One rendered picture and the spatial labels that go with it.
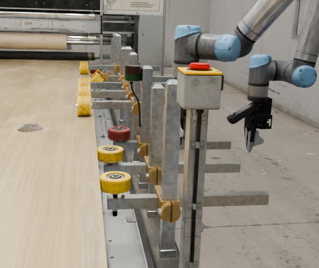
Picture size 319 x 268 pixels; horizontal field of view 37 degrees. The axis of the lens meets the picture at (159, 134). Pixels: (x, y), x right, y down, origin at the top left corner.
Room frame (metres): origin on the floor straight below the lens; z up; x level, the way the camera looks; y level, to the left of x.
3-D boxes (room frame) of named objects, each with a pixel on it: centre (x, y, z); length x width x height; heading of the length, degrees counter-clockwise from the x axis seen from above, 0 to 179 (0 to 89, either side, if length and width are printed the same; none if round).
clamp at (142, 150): (1.67, 0.05, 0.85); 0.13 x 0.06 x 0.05; 9
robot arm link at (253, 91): (1.76, -0.36, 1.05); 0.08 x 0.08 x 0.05
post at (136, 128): (1.90, 0.09, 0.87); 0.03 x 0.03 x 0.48; 9
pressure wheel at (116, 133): (1.68, 0.14, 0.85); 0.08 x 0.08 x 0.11
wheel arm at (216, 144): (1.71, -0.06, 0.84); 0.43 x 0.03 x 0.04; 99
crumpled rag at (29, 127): (1.65, 0.46, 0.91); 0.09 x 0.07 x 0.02; 126
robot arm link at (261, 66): (1.76, -0.36, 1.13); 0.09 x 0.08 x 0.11; 98
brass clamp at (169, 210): (1.18, -0.03, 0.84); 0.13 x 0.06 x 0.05; 9
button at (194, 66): (0.90, -0.07, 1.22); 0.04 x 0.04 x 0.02
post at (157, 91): (1.41, 0.01, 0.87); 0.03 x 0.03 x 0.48; 9
